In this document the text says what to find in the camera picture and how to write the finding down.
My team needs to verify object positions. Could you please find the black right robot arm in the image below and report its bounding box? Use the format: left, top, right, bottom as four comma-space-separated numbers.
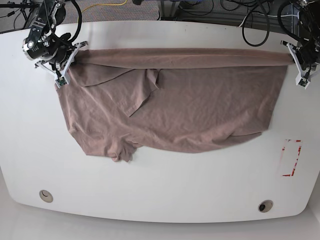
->
22, 0, 88, 88

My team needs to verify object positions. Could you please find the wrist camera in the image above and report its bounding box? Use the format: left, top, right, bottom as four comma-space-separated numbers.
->
295, 75, 310, 89
54, 76, 70, 89

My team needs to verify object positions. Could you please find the right table grommet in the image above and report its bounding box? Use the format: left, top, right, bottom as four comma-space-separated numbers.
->
258, 200, 274, 213

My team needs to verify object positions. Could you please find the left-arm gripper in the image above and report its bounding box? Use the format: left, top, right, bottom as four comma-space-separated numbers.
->
281, 39, 320, 82

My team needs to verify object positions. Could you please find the left table grommet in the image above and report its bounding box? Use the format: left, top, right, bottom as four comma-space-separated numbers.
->
39, 190, 54, 203

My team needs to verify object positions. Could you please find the dusty pink T-shirt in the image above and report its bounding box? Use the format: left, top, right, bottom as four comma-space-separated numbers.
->
56, 48, 293, 162

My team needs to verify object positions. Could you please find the black tripod stand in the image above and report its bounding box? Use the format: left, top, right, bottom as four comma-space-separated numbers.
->
0, 0, 41, 31

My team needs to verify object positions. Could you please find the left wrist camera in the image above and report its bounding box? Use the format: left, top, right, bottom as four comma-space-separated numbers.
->
295, 75, 310, 89

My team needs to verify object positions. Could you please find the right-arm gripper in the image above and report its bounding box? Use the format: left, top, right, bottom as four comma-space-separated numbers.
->
34, 41, 88, 80

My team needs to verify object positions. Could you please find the table grommet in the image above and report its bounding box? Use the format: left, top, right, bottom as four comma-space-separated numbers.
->
39, 190, 54, 203
258, 200, 274, 213

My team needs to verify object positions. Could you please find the yellow cable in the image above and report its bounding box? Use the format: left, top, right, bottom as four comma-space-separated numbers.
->
82, 0, 128, 13

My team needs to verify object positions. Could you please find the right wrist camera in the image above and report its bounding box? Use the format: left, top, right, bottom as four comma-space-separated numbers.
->
54, 76, 70, 89

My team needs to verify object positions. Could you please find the red tape marking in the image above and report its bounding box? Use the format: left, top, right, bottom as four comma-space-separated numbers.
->
278, 139, 303, 177

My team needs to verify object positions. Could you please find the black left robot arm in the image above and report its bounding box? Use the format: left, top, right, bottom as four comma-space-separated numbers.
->
277, 0, 320, 88

